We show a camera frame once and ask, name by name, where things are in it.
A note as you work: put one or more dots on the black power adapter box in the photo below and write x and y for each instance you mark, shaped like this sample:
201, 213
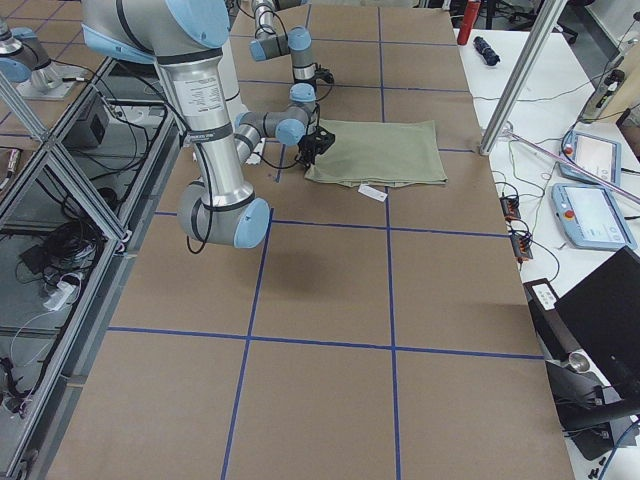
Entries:
89, 128

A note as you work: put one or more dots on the orange connector block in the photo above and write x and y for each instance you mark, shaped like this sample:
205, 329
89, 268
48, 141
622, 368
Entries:
521, 244
510, 207

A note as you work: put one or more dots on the folded dark blue umbrella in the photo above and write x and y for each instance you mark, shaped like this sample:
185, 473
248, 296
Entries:
487, 53

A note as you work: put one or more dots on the clear pink rod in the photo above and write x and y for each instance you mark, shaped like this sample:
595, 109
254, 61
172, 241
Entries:
508, 134

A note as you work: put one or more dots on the blue tape line near crosswise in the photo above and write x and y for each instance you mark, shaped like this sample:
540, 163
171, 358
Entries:
336, 344

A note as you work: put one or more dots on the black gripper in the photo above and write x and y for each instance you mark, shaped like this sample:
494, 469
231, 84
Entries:
307, 148
304, 81

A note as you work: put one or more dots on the black box with label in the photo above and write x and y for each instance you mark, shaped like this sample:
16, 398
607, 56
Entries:
554, 333

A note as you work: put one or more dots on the lower teach pendant tablet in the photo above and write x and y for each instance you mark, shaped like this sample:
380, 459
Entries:
591, 218

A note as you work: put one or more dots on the blue tape line centre lengthwise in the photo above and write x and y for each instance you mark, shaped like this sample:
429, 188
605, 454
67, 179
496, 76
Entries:
376, 87

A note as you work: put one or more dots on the aluminium frame post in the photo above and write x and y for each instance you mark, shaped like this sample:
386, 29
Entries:
536, 40

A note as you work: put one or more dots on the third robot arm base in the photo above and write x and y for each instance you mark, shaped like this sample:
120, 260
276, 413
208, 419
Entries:
26, 63

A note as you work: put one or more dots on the lower orange connector block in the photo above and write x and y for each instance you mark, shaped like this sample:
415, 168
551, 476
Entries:
521, 244

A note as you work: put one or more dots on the blue tape line lengthwise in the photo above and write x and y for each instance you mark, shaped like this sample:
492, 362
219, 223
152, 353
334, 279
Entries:
376, 87
400, 229

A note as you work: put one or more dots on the teach pendant tablet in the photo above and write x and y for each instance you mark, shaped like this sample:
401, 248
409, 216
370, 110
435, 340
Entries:
591, 218
599, 156

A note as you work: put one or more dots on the upper orange connector block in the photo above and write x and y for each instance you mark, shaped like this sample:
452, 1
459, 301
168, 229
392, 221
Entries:
510, 207

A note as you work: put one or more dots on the red fire extinguisher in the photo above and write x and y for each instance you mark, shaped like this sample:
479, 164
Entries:
468, 21

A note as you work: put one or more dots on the white power strip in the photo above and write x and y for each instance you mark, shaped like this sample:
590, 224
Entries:
63, 295

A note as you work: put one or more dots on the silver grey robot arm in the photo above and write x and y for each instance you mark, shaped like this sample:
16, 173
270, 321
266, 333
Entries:
273, 40
184, 41

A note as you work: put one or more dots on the sage green long-sleeve shirt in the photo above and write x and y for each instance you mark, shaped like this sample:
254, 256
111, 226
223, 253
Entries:
381, 154

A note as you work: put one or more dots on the black laptop computer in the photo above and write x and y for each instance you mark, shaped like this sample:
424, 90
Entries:
602, 313

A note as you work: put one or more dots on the upper teach pendant tablet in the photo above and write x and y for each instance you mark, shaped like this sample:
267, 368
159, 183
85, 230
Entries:
599, 156

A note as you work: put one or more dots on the aluminium frame side rack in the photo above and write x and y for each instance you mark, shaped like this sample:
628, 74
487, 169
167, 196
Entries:
77, 215

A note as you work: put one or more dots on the white paper hang tag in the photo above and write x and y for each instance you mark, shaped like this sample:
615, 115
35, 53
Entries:
372, 193

